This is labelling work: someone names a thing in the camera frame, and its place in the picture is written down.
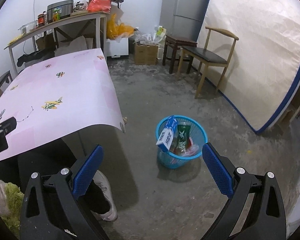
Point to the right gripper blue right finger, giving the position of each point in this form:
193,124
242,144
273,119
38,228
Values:
266,218

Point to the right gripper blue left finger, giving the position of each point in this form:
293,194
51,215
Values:
51,207

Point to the green label plastic bottle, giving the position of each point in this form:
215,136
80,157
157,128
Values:
183,133

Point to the blue white carton box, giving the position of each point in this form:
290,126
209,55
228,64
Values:
166,136

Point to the red snack bag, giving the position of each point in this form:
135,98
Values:
189,150

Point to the blue mesh trash basket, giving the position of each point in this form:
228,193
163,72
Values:
199,137

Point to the white sneaker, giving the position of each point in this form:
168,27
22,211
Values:
105,209

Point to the pink patterned tablecloth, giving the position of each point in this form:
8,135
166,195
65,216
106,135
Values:
59,96

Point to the black clothing under table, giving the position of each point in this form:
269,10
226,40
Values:
36,56

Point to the glass bowl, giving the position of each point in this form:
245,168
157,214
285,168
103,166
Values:
27,28

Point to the red lid jar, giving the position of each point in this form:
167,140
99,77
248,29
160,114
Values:
41,20

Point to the white cabinet box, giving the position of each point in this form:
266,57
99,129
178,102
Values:
117,48

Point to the grey rice cooker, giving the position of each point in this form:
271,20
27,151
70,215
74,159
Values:
59,10

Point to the long wooden side table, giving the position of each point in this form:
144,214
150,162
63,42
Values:
98,18

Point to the leaning white mattress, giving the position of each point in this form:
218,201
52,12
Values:
262,40

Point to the yellow plastic bag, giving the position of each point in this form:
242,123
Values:
115,31

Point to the cardboard box on floor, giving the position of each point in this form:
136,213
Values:
145,54

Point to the red plastic bag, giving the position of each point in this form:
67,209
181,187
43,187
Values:
99,6

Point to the wooden chair black seat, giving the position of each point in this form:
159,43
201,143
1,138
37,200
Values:
208,58

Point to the dark wooden stool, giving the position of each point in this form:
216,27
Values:
175,43

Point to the grey refrigerator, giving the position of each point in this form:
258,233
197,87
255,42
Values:
183,18

